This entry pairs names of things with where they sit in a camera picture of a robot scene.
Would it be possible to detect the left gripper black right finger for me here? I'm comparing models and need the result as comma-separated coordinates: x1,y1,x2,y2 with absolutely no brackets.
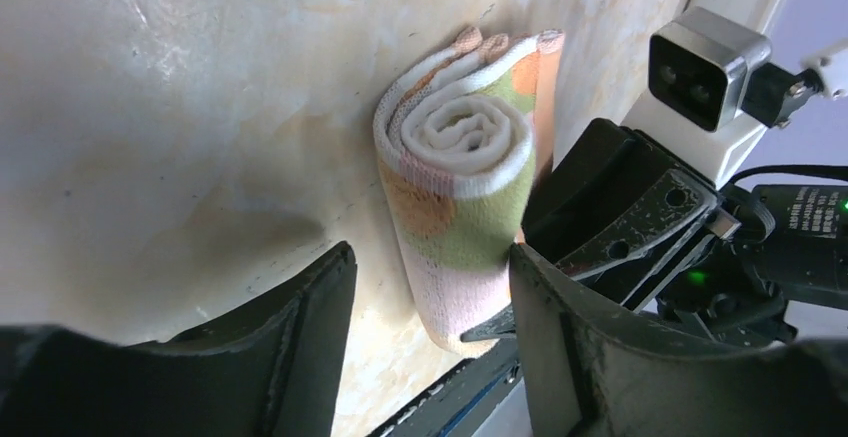
510,245,847,436

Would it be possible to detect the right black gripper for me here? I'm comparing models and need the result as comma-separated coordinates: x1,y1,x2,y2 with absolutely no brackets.
462,119,847,346

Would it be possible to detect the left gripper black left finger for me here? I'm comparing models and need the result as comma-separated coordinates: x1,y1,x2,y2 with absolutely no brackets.
1,242,357,436

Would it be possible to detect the orange polka dot towel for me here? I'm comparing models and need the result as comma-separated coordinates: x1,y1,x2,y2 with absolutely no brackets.
373,27,565,358

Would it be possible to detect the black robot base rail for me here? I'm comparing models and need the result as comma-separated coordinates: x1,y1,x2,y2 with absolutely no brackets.
371,339,523,437

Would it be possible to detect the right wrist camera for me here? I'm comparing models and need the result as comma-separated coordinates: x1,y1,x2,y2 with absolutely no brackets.
622,7,772,187

